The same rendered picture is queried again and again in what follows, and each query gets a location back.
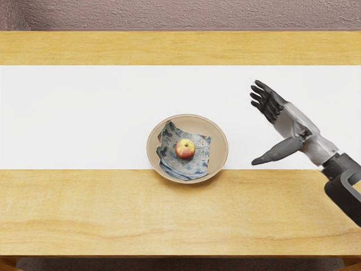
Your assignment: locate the beige plate with blue pattern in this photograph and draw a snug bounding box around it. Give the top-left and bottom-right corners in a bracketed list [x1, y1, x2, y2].
[146, 113, 229, 185]

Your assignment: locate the red yellow apple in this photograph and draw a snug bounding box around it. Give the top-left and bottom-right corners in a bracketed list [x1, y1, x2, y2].
[175, 138, 196, 160]

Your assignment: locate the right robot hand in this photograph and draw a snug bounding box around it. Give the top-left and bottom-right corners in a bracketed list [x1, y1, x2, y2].
[249, 80, 341, 167]

